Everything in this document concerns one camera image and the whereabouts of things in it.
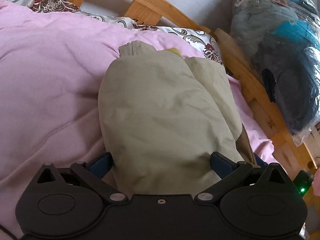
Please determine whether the wooden bed frame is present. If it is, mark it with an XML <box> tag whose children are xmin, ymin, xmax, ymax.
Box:
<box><xmin>125</xmin><ymin>0</ymin><xmax>319</xmax><ymax>173</ymax></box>

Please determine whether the plastic bag of clothes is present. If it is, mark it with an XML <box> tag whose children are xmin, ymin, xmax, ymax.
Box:
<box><xmin>231</xmin><ymin>0</ymin><xmax>319</xmax><ymax>145</ymax></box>

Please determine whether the beige and yellow jacket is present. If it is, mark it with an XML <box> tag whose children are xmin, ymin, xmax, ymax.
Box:
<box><xmin>98</xmin><ymin>41</ymin><xmax>255</xmax><ymax>195</ymax></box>

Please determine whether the floral patterned pillow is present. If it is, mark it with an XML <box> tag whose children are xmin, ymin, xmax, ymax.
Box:
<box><xmin>7</xmin><ymin>0</ymin><xmax>223</xmax><ymax>64</ymax></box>

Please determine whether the pink bed sheet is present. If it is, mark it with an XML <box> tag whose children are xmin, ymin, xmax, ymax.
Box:
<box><xmin>1</xmin><ymin>0</ymin><xmax>272</xmax><ymax>239</ymax></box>

